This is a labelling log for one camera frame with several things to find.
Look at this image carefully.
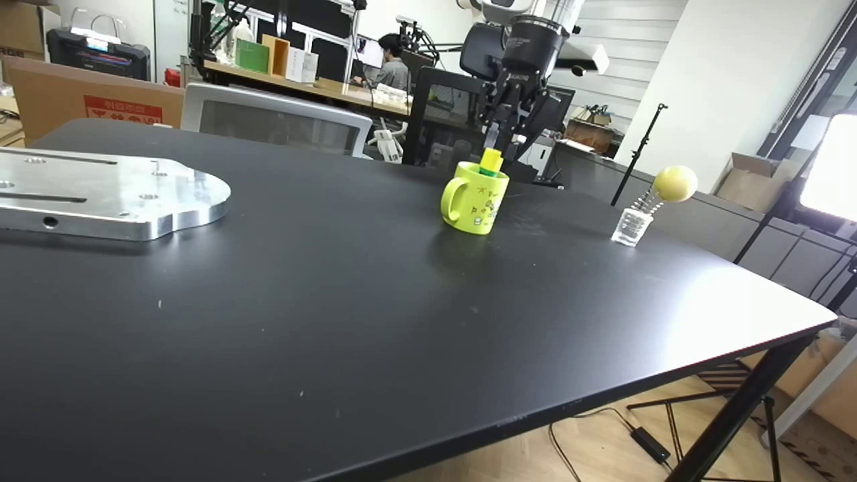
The clear glass jar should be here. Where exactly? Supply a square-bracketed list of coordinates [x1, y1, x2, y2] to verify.
[611, 209, 653, 247]

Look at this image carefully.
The black office chair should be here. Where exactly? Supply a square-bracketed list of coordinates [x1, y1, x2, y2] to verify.
[404, 24, 501, 165]

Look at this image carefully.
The black floor cable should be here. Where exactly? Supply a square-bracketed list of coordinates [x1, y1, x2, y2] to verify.
[545, 405, 675, 482]

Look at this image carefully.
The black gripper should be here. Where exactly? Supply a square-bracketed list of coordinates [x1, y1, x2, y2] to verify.
[482, 16, 570, 165]

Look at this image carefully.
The black tripod stand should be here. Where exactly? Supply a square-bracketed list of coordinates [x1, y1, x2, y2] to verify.
[611, 101, 670, 205]

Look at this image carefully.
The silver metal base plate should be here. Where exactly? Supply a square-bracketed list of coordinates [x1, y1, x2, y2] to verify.
[0, 146, 232, 241]

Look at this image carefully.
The pale yellow ball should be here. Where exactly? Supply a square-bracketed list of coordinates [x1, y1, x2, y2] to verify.
[653, 165, 700, 202]

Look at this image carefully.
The yellow mug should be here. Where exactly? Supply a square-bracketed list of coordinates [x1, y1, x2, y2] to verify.
[439, 160, 509, 236]

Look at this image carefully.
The cardboard box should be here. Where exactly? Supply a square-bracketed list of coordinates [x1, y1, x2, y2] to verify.
[3, 56, 182, 145]

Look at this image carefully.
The grey mesh chair back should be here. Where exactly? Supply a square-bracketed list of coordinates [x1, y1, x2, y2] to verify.
[182, 83, 374, 158]

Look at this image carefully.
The black table leg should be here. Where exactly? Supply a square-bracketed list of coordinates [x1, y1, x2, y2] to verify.
[667, 336, 813, 482]

